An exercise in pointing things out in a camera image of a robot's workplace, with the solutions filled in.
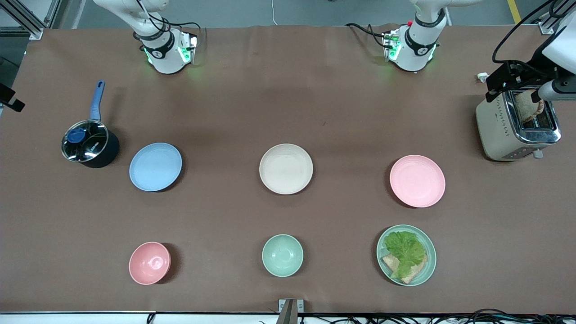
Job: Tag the beige plate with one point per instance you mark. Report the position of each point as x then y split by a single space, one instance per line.
286 168

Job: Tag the green plate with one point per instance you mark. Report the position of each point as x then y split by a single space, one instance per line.
429 265

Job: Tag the white power plug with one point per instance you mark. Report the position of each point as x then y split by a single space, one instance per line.
483 77

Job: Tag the pink plate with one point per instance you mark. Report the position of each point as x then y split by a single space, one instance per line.
417 181

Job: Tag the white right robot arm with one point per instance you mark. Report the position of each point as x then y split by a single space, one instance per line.
164 54

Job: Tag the green lettuce leaf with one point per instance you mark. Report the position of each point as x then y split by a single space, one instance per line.
405 249

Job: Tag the glass lid with blue knob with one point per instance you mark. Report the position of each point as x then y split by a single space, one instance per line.
84 140

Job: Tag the green bowl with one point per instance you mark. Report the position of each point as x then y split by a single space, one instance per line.
282 255

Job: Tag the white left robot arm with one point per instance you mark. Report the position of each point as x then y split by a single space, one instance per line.
416 49

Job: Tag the pink bowl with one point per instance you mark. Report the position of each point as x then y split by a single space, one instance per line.
149 263

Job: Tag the metal table bracket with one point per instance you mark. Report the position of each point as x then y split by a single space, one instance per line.
290 310

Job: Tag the aluminium frame profile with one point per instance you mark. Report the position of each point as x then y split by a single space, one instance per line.
27 20
551 22

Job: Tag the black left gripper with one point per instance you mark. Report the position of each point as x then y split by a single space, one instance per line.
532 68

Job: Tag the black clamp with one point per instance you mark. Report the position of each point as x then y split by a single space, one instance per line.
11 100

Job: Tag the cream and chrome toaster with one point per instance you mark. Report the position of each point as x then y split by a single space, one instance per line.
499 130

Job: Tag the blue plate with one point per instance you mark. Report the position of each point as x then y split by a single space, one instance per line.
155 167

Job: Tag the brown toast slice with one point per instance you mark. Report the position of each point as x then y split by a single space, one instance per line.
527 108

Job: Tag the brown bread slice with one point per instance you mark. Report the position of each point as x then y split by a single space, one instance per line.
416 272

